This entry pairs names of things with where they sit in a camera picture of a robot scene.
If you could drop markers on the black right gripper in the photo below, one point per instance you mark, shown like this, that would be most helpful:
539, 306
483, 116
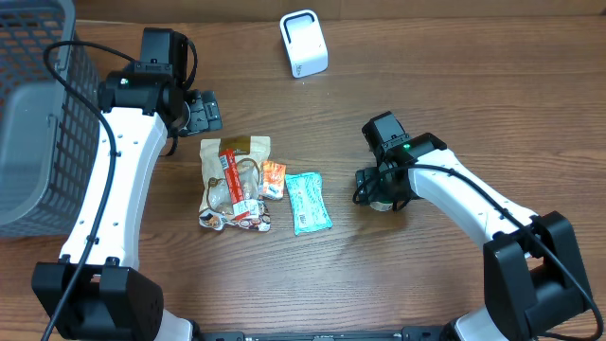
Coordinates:
374, 190

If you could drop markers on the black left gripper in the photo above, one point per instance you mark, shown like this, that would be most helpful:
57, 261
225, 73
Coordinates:
205, 114

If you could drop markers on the green lidded jar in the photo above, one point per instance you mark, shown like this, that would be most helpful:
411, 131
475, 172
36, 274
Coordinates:
381, 206

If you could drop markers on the teal tissue pack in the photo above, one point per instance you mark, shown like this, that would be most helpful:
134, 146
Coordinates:
309, 211

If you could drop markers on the beige snack pouch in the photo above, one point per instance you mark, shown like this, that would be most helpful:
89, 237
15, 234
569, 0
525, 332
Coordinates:
216, 211

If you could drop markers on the small orange sachet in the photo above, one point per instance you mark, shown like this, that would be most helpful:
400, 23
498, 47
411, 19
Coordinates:
273, 180

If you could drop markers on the red stick packet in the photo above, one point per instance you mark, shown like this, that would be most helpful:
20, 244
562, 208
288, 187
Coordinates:
242, 179

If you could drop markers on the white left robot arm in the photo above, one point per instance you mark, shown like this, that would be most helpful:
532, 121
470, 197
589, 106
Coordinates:
94, 290

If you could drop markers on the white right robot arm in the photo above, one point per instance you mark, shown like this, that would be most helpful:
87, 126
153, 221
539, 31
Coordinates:
534, 276

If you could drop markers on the white barcode scanner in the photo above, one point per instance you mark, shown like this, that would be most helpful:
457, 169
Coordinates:
304, 43

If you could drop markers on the grey plastic mesh basket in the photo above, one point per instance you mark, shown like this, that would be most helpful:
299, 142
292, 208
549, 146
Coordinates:
49, 139

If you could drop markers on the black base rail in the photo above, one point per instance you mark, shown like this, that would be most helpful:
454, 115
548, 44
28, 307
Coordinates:
331, 335

